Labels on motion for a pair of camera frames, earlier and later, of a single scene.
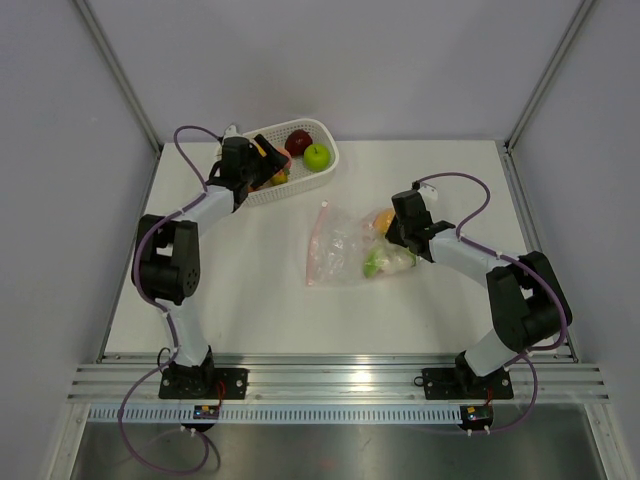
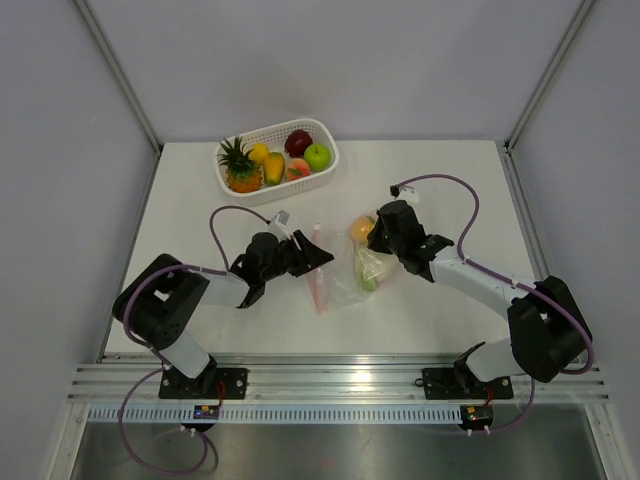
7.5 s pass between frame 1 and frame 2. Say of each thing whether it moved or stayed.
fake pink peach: moved
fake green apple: stayed
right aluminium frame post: stayed
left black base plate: stayed
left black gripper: moved
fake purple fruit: stayed
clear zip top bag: moved
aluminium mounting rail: stayed
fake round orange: moved
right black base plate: stayed
